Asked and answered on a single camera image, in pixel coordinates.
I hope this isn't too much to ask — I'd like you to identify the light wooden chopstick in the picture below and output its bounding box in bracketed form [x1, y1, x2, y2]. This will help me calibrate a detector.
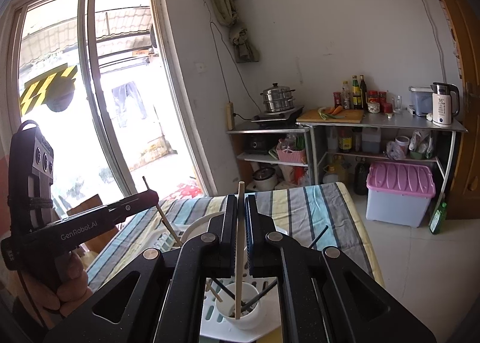
[234, 181, 246, 320]
[141, 176, 184, 248]

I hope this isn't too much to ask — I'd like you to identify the wooden chopstick pair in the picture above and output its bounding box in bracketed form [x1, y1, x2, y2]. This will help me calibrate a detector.
[206, 278, 223, 302]

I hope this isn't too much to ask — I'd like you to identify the person's left hand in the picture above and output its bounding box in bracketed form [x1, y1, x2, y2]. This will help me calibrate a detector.
[17, 253, 93, 328]

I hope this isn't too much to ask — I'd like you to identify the white plastic dish rack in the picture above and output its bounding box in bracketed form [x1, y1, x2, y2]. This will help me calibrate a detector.
[144, 224, 281, 342]

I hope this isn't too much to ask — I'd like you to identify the white utensil cup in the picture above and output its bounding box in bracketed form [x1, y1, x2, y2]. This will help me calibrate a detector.
[216, 282, 266, 330]

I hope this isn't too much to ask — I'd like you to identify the large white bowl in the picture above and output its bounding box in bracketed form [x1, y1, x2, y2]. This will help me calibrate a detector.
[181, 211, 224, 245]

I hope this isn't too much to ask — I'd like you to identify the striped tablecloth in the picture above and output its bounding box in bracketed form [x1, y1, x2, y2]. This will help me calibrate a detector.
[87, 182, 384, 291]

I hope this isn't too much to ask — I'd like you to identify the pink lidded storage box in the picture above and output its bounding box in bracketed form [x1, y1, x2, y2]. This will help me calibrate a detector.
[366, 162, 436, 227]

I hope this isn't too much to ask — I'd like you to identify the green glass bottle on floor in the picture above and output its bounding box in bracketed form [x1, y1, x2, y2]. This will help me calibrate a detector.
[429, 202, 447, 235]

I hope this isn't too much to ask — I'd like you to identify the pink plastic basket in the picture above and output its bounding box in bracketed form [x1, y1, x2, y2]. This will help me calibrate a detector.
[276, 140, 307, 164]

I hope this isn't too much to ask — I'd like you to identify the small metal shelf stand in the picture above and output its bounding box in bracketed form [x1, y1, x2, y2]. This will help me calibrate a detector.
[227, 123, 316, 192]

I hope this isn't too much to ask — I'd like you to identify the metal shelf table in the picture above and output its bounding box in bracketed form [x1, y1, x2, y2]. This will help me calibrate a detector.
[297, 110, 467, 206]

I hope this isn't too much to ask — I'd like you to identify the black induction cooker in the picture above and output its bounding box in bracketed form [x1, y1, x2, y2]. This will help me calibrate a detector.
[251, 106, 304, 128]

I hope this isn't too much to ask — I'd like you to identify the wooden cutting board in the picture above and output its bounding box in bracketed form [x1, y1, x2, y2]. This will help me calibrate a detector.
[297, 108, 364, 124]

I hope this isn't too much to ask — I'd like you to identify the steel steamer pot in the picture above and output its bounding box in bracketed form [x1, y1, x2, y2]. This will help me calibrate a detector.
[260, 83, 295, 113]

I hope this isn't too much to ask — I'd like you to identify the green label sauce bottle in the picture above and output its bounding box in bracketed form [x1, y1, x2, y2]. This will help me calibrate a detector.
[352, 75, 362, 110]

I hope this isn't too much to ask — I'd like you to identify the dark sauce bottle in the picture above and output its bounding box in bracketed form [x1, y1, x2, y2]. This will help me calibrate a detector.
[360, 75, 368, 112]

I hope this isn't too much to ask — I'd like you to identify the white electric kettle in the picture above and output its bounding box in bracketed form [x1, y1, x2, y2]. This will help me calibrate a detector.
[430, 83, 461, 126]

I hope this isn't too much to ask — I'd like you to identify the clear blue plastic container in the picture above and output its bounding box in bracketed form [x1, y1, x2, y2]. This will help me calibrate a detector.
[408, 86, 433, 117]

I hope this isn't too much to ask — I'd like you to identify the hanging green cloth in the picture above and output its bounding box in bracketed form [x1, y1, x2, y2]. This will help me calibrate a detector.
[211, 0, 260, 63]

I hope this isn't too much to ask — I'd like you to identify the wooden door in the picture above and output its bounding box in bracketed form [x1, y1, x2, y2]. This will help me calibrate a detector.
[442, 0, 479, 219]

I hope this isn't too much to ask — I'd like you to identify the wall power strip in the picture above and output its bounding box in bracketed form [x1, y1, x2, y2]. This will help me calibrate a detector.
[225, 102, 235, 131]

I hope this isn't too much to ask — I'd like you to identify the sliding window frame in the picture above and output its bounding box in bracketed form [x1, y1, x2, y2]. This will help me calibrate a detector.
[6, 0, 212, 215]

